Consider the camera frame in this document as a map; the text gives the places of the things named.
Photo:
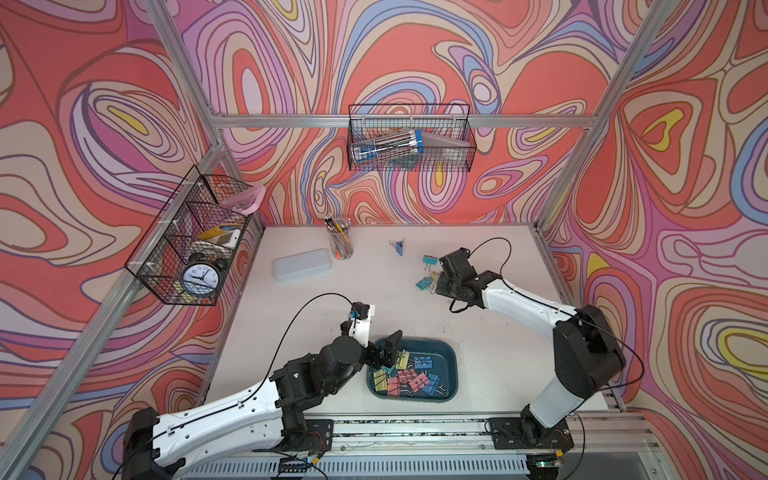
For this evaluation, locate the glass pencil cup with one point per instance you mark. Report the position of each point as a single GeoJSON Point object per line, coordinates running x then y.
{"type": "Point", "coordinates": [341, 245]}

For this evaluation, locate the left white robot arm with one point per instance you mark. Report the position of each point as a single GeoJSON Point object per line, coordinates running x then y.
{"type": "Point", "coordinates": [266, 417]}

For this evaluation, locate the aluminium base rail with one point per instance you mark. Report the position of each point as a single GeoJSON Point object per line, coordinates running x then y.
{"type": "Point", "coordinates": [592, 445]}

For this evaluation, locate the translucent plastic case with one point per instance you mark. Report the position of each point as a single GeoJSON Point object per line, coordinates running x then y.
{"type": "Point", "coordinates": [302, 265]}

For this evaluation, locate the teal binder clip right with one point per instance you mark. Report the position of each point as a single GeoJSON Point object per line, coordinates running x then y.
{"type": "Point", "coordinates": [429, 262]}

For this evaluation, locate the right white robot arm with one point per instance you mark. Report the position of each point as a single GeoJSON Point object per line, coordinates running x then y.
{"type": "Point", "coordinates": [587, 355]}

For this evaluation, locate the teal storage box tray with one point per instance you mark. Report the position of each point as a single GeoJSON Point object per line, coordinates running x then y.
{"type": "Point", "coordinates": [445, 366]}

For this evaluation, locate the blue binder clip far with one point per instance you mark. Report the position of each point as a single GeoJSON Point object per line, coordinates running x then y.
{"type": "Point", "coordinates": [398, 246]}

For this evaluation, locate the pink item in basket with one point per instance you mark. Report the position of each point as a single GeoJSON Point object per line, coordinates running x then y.
{"type": "Point", "coordinates": [246, 202]}

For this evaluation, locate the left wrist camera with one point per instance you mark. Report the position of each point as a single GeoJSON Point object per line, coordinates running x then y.
{"type": "Point", "coordinates": [358, 323]}

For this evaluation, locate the pink binder clip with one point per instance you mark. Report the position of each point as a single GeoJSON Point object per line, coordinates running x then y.
{"type": "Point", "coordinates": [394, 387]}
{"type": "Point", "coordinates": [419, 382]}
{"type": "Point", "coordinates": [407, 377]}

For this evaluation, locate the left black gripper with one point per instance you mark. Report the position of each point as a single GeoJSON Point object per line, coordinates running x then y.
{"type": "Point", "coordinates": [388, 354]}

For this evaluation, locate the yellow white box in basket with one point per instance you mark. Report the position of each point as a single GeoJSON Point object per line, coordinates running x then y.
{"type": "Point", "coordinates": [225, 235]}

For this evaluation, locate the blue binder clip front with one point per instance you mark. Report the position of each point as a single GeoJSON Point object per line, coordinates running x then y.
{"type": "Point", "coordinates": [434, 387]}

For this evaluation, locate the left black wire basket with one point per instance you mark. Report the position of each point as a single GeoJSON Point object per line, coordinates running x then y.
{"type": "Point", "coordinates": [194, 206]}

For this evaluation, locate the clear tube with blue cap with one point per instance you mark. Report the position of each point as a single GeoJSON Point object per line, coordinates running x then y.
{"type": "Point", "coordinates": [405, 147]}

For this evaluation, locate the teal binder clip front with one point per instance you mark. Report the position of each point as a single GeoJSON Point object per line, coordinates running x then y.
{"type": "Point", "coordinates": [425, 284]}

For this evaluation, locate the black wire basket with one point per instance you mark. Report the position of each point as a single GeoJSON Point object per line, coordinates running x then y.
{"type": "Point", "coordinates": [448, 138]}
{"type": "Point", "coordinates": [194, 206]}

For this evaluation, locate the black alarm clock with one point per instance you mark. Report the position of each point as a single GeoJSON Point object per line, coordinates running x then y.
{"type": "Point", "coordinates": [203, 276]}

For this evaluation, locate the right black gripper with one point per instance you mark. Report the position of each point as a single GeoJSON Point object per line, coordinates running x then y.
{"type": "Point", "coordinates": [441, 284]}

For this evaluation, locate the back black wire basket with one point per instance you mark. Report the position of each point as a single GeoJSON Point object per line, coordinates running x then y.
{"type": "Point", "coordinates": [448, 138]}

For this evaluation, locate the blue binder clip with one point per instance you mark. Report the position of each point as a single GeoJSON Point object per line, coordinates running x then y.
{"type": "Point", "coordinates": [434, 387]}
{"type": "Point", "coordinates": [398, 246]}

